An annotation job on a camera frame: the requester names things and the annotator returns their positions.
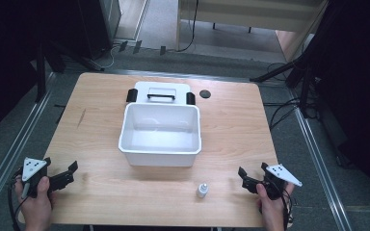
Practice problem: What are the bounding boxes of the dark cabinet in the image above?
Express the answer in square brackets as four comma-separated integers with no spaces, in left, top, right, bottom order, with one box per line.
[76,0,123,61]

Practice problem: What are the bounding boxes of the black curtain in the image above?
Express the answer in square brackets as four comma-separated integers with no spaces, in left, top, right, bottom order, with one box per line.
[0,0,85,143]
[312,0,370,206]

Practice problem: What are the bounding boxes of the white lid with black handle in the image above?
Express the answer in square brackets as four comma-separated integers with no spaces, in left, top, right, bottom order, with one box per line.
[125,81,197,106]

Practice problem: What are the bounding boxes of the light wooden furniture frame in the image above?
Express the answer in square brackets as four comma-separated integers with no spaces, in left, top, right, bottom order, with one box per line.
[175,0,330,63]

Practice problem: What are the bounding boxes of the white plastic storage box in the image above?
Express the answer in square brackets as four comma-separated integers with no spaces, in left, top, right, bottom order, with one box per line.
[118,102,203,168]

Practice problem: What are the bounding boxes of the metal floor rail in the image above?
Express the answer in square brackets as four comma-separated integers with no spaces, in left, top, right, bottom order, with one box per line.
[104,67,292,86]
[0,71,58,225]
[287,88,355,231]

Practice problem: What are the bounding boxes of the black tripod stand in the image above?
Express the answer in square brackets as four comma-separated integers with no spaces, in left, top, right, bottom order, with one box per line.
[250,54,324,120]

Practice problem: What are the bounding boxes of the person's left hand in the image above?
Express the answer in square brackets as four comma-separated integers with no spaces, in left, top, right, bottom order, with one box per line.
[13,175,55,231]

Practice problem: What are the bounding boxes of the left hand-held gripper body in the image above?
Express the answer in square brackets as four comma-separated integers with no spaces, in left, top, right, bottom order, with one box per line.
[13,156,51,199]

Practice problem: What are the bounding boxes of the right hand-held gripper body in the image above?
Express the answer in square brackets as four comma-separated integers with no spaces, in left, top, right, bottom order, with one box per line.
[261,163,304,201]

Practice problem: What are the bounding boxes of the white floor cable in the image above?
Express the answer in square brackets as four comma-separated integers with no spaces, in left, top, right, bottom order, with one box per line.
[98,43,123,70]

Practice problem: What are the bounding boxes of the person's right hand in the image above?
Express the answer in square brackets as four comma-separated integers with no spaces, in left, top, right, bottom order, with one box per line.
[255,182,296,231]

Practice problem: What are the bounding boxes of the black floor cables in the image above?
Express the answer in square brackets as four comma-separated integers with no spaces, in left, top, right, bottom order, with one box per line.
[262,62,303,131]

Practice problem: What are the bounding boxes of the black hanging cable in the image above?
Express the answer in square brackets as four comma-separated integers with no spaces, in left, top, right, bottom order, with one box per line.
[173,0,200,53]

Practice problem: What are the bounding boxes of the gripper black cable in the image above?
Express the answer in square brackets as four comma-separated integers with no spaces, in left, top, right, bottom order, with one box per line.
[7,169,25,231]
[277,181,297,230]

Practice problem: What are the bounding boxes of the small white bottle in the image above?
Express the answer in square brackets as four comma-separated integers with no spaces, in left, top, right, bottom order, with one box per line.
[196,182,210,199]

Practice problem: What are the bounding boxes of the black metal stand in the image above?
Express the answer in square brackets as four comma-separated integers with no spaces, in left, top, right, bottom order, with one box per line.
[33,0,66,104]

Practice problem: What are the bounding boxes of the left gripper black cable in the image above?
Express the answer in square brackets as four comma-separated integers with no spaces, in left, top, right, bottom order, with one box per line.
[7,169,25,231]

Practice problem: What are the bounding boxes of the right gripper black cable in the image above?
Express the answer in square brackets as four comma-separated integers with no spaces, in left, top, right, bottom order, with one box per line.
[277,181,297,230]

